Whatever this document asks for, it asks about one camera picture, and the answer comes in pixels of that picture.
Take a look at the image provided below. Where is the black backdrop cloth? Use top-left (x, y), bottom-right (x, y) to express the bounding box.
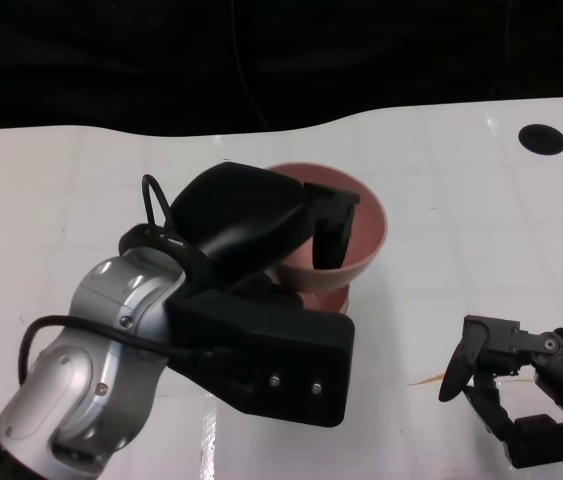
top-left (0, 0), bottom-right (563, 139)

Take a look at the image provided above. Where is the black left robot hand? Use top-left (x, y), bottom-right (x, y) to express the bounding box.
top-left (167, 161), bottom-right (361, 312)

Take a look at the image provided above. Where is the pink plastic bowl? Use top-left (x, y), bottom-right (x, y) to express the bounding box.
top-left (263, 160), bottom-right (390, 294)
top-left (270, 267), bottom-right (353, 315)

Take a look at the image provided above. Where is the black round table grommet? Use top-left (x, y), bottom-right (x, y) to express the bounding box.
top-left (517, 124), bottom-right (563, 157)

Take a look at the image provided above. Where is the thin orange sliver scrap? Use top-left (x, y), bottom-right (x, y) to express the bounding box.
top-left (406, 370), bottom-right (446, 388)

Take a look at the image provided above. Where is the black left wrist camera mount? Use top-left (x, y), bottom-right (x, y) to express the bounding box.
top-left (118, 223), bottom-right (357, 430)

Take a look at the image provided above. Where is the thin grey hanging cable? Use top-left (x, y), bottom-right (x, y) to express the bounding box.
top-left (230, 0), bottom-right (268, 131)

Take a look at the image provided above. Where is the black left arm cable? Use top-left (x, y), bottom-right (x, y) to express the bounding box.
top-left (18, 173), bottom-right (232, 389)

